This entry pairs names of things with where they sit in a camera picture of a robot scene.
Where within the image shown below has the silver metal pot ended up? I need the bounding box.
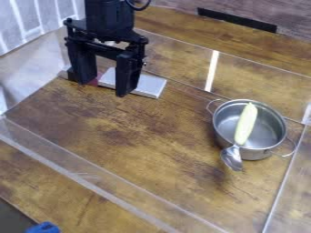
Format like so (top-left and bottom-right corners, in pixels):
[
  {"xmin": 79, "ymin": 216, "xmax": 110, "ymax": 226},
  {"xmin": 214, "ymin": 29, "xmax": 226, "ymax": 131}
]
[{"xmin": 207, "ymin": 99, "xmax": 297, "ymax": 161}]

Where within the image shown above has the black cable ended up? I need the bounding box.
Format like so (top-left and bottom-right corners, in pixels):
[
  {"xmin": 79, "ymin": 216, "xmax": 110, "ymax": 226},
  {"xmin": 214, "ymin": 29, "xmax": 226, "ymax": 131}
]
[{"xmin": 124, "ymin": 0, "xmax": 154, "ymax": 12}]

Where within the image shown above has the black wall strip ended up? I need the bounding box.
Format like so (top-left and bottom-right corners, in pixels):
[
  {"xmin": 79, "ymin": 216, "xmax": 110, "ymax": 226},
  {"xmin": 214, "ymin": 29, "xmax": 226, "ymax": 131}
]
[{"xmin": 197, "ymin": 7, "xmax": 278, "ymax": 34}]

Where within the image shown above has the spoon with yellow handle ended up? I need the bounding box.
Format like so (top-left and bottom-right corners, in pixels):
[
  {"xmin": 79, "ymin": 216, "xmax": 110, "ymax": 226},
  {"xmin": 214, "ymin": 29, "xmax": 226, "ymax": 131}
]
[{"xmin": 221, "ymin": 102, "xmax": 258, "ymax": 171}]

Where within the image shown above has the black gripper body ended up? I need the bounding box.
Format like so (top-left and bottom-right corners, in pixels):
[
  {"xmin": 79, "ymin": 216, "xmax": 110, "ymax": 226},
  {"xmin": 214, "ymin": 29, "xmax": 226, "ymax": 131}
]
[{"xmin": 63, "ymin": 18, "xmax": 148, "ymax": 65}]

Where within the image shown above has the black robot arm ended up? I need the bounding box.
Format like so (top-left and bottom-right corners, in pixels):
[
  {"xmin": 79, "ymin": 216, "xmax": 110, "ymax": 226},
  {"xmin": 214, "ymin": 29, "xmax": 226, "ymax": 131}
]
[{"xmin": 63, "ymin": 0, "xmax": 150, "ymax": 97}]

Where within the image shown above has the blue object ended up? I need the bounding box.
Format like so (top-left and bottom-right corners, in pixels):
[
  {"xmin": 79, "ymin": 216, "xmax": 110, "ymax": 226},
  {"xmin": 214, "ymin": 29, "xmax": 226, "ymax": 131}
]
[{"xmin": 24, "ymin": 222, "xmax": 62, "ymax": 233}]

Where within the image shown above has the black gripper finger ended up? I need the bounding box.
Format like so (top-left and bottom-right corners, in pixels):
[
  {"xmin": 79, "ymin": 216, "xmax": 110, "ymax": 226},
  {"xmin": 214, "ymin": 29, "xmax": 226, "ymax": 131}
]
[
  {"xmin": 66, "ymin": 38, "xmax": 98, "ymax": 85},
  {"xmin": 115, "ymin": 52, "xmax": 142, "ymax": 97}
]

